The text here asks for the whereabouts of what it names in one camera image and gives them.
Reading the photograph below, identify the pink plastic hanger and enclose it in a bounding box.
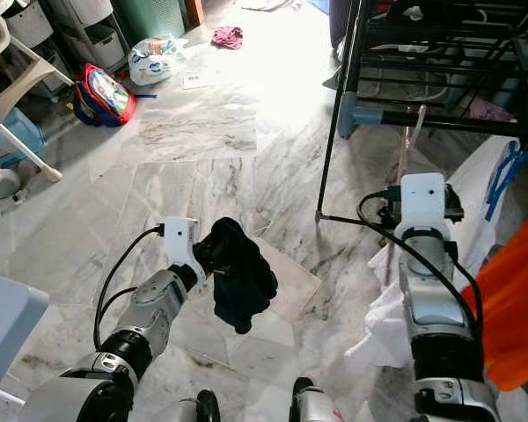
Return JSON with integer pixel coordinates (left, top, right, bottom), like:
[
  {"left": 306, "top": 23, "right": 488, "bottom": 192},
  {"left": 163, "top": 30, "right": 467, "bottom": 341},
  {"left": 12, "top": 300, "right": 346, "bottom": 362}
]
[{"left": 383, "top": 104, "right": 429, "bottom": 287}]

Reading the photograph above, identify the navy blue garment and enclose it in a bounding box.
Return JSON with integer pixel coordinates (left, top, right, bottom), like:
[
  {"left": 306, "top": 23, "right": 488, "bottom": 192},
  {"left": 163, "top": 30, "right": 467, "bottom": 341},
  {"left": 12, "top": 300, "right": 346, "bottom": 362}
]
[{"left": 192, "top": 217, "right": 279, "bottom": 335}]

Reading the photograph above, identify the white t-shirt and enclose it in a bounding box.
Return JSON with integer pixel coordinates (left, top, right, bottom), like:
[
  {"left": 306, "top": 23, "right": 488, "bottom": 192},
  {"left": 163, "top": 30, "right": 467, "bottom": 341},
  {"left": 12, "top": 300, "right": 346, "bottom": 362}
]
[{"left": 343, "top": 136, "right": 520, "bottom": 370}]

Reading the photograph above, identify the black metal drying rack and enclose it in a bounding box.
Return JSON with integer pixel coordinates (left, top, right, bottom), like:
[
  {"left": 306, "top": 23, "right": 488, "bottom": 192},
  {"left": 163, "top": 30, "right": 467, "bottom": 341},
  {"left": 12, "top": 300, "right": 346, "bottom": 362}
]
[{"left": 315, "top": 0, "right": 528, "bottom": 225}]

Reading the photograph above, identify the grey soft toy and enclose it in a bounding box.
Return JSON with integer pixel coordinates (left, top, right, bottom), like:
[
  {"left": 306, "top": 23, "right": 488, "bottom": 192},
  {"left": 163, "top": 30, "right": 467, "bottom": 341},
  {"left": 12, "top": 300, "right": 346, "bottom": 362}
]
[{"left": 0, "top": 161, "right": 23, "bottom": 210}]

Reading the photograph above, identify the orange t-shirt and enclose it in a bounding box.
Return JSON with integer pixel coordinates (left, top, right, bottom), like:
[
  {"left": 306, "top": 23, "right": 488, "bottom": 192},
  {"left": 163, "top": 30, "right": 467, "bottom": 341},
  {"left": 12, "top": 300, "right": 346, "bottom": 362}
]
[{"left": 462, "top": 174, "right": 528, "bottom": 394}]

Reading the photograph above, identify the light blue folding table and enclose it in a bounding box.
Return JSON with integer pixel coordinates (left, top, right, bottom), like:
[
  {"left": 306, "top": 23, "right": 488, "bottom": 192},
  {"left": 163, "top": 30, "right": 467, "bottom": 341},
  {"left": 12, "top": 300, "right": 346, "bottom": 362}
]
[{"left": 0, "top": 271, "right": 50, "bottom": 405}]

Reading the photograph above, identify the beige high chair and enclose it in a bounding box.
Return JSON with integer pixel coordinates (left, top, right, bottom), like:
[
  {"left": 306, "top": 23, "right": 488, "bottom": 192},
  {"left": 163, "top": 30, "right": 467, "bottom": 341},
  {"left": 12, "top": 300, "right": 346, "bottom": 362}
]
[{"left": 0, "top": 0, "right": 76, "bottom": 184}]

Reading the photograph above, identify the silver robot right leg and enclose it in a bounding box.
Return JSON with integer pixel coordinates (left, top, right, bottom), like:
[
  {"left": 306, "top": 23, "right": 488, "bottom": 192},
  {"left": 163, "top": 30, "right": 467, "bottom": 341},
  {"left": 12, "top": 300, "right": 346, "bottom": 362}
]
[{"left": 290, "top": 376, "right": 348, "bottom": 422}]

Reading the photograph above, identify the silver robot leg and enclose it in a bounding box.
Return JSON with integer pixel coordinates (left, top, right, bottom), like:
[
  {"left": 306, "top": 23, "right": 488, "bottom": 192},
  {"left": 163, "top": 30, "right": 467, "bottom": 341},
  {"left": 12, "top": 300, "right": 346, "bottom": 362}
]
[
  {"left": 290, "top": 376, "right": 348, "bottom": 422},
  {"left": 154, "top": 389, "right": 223, "bottom": 422}
]

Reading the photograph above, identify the small pink cloth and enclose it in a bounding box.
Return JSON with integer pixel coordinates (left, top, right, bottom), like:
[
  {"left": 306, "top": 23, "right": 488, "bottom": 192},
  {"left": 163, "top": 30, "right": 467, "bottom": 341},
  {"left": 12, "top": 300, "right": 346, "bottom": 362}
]
[{"left": 209, "top": 25, "right": 246, "bottom": 50}]

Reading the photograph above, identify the red blue backpack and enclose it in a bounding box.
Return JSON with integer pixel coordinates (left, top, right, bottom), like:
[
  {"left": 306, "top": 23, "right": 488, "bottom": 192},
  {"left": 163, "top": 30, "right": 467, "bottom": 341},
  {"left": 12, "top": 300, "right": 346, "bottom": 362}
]
[{"left": 72, "top": 63, "right": 136, "bottom": 127}]

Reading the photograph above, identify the silver robot left leg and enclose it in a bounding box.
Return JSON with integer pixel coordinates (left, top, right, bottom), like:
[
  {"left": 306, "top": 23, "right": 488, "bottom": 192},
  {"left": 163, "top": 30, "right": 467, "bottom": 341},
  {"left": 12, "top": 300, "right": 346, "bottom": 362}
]
[{"left": 154, "top": 389, "right": 223, "bottom": 422}]

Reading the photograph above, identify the white plastic bag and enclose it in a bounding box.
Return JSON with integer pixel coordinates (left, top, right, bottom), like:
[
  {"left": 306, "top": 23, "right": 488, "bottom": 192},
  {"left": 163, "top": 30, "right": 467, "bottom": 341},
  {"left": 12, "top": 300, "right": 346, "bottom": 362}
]
[{"left": 128, "top": 35, "right": 187, "bottom": 86}]

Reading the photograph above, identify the grey drawer unit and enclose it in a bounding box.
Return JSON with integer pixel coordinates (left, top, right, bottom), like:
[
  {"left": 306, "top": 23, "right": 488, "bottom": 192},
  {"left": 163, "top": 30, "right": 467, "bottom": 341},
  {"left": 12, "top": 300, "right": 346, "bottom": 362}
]
[{"left": 4, "top": 0, "right": 131, "bottom": 76}]

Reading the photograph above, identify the green cabinet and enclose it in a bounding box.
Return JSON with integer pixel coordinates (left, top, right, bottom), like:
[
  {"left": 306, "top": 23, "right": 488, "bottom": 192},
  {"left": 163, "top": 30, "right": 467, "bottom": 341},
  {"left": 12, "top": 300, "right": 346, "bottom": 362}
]
[{"left": 113, "top": 0, "right": 187, "bottom": 42}]

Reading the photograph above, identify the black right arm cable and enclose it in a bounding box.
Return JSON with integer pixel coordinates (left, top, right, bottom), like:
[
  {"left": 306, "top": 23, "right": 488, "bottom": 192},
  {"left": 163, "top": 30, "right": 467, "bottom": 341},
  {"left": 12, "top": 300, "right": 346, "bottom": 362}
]
[{"left": 356, "top": 186, "right": 485, "bottom": 344}]

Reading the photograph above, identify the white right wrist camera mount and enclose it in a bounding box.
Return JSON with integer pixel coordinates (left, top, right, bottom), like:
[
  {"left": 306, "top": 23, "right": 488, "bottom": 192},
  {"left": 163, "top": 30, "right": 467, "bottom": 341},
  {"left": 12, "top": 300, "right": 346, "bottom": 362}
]
[{"left": 399, "top": 172, "right": 450, "bottom": 240}]

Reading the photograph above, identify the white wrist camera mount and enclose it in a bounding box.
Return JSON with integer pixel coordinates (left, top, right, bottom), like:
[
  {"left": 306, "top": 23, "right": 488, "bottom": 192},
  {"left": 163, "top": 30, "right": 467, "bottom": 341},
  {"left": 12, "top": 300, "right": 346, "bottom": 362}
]
[
  {"left": 161, "top": 216, "right": 206, "bottom": 282},
  {"left": 399, "top": 172, "right": 450, "bottom": 240}
]

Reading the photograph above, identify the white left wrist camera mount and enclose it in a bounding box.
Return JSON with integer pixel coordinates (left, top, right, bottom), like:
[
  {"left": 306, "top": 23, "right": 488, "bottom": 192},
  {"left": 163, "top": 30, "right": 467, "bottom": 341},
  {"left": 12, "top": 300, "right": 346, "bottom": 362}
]
[{"left": 161, "top": 216, "right": 206, "bottom": 282}]

